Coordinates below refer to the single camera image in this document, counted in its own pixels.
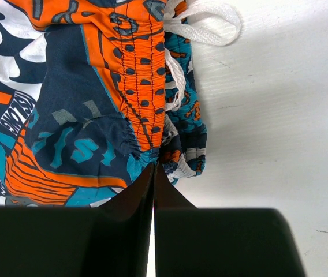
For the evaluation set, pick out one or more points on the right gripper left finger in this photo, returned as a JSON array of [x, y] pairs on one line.
[[110, 240]]

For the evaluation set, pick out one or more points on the colourful patterned shorts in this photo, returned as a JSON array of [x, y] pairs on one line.
[[92, 92]]

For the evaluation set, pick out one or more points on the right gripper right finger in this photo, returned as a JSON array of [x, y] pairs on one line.
[[192, 241]]

